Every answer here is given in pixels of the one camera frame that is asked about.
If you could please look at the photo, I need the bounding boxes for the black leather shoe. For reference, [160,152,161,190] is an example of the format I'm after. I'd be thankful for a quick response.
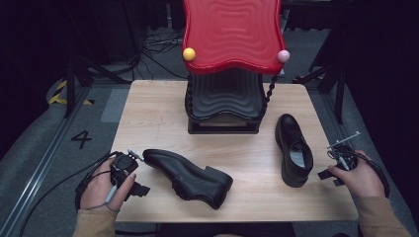
[275,113,314,189]
[141,148,234,211]

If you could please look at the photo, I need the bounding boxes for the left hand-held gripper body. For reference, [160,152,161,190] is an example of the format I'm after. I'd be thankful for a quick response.
[110,148,146,186]

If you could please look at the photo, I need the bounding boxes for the person's left hand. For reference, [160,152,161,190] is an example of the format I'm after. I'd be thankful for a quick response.
[79,157,137,212]

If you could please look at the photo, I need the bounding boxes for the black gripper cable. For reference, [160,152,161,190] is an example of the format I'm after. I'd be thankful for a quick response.
[18,150,120,237]
[355,152,391,199]

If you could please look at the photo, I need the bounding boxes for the person's right hand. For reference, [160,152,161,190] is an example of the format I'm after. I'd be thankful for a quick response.
[327,149,386,199]

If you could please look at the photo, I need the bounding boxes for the black metal stand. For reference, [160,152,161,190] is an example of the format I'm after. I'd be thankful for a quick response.
[62,0,141,119]
[292,19,351,126]

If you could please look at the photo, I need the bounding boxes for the yellow and black floor tape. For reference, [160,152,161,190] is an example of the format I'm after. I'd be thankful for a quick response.
[47,79,96,107]

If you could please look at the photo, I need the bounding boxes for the metal floor rail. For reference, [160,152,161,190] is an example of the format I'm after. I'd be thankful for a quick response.
[0,86,93,237]

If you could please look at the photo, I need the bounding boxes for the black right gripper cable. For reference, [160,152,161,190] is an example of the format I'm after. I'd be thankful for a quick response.
[355,152,391,199]

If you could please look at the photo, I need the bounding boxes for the red and black shoe rack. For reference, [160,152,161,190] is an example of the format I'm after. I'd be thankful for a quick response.
[182,0,291,135]

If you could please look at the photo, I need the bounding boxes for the bundle of black floor cables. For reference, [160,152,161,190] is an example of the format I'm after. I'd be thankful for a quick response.
[139,28,190,81]

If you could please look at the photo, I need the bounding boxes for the grey plug with thin cable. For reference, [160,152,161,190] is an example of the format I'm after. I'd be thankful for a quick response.
[84,184,121,212]

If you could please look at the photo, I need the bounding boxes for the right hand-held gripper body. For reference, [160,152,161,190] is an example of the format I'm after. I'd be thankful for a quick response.
[326,131,361,172]

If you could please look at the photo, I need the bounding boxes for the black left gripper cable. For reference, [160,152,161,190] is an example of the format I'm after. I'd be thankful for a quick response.
[18,150,120,237]

